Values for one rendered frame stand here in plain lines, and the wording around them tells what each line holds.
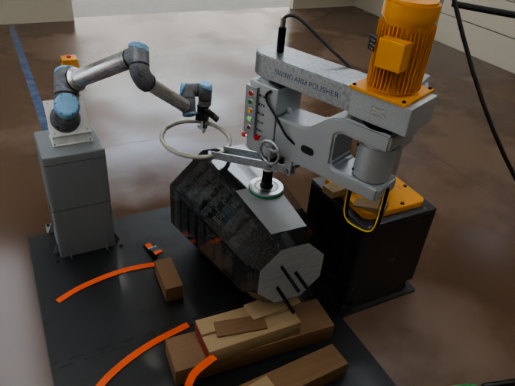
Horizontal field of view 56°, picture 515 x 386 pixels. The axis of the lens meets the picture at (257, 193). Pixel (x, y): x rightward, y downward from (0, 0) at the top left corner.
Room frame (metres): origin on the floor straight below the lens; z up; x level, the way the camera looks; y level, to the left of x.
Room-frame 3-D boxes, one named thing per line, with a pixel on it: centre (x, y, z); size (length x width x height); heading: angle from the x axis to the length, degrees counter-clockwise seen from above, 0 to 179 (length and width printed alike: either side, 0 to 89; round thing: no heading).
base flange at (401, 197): (2.74, -0.77, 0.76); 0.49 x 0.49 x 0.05; 30
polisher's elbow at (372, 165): (2.13, -0.56, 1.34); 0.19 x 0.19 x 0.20
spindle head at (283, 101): (2.49, -0.11, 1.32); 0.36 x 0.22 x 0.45; 51
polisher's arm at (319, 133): (2.28, -0.35, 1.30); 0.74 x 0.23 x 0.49; 51
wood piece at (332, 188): (2.66, -0.52, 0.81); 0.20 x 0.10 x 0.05; 128
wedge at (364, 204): (2.51, -0.71, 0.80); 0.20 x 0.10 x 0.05; 67
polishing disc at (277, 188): (2.54, -0.05, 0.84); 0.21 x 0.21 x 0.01
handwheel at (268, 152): (2.37, -0.07, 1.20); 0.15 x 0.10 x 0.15; 51
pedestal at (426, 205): (2.74, -0.77, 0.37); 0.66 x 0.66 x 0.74; 30
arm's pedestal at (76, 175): (2.89, 1.31, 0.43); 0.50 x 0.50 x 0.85; 30
